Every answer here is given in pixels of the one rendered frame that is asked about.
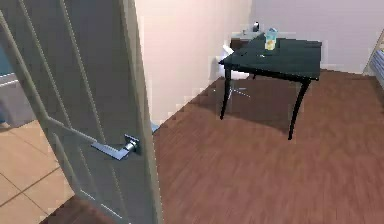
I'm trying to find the black table with curved legs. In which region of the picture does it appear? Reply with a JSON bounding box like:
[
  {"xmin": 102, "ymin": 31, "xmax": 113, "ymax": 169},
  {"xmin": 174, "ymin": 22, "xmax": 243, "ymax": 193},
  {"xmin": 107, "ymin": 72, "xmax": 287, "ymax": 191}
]
[{"xmin": 218, "ymin": 34, "xmax": 323, "ymax": 141}]

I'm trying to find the grey panelled room door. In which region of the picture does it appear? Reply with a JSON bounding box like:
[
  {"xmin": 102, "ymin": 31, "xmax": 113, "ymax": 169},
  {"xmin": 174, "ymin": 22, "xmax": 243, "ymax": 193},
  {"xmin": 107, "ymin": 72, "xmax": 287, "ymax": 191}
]
[{"xmin": 0, "ymin": 0, "xmax": 164, "ymax": 224}]

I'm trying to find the silver lever door handle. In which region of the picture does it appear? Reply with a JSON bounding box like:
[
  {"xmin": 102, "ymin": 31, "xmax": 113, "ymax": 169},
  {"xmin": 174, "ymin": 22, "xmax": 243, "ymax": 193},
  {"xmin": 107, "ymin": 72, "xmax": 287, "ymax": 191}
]
[{"xmin": 90, "ymin": 133, "xmax": 141, "ymax": 162}]

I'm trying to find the pale blue yellow bottle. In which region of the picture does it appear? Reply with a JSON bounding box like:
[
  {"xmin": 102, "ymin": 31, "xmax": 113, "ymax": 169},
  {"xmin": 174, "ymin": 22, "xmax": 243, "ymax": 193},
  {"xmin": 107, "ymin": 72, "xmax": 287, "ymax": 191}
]
[{"xmin": 264, "ymin": 27, "xmax": 279, "ymax": 52}]

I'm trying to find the white swivel chair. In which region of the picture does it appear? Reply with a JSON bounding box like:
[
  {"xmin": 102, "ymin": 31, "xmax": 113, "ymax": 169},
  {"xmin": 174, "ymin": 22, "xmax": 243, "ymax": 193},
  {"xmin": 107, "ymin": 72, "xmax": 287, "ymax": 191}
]
[{"xmin": 213, "ymin": 44, "xmax": 252, "ymax": 101}]

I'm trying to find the dark brown side cabinet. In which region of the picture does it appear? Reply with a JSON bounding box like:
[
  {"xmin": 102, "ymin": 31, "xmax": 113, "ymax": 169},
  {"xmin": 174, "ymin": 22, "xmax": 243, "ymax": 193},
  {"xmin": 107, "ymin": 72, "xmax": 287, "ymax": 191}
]
[{"xmin": 229, "ymin": 31, "xmax": 267, "ymax": 52}]

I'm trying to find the bed with blue cover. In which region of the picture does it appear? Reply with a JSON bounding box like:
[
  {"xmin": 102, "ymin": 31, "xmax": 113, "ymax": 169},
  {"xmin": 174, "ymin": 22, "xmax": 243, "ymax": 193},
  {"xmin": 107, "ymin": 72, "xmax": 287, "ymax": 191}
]
[{"xmin": 362, "ymin": 28, "xmax": 384, "ymax": 88}]

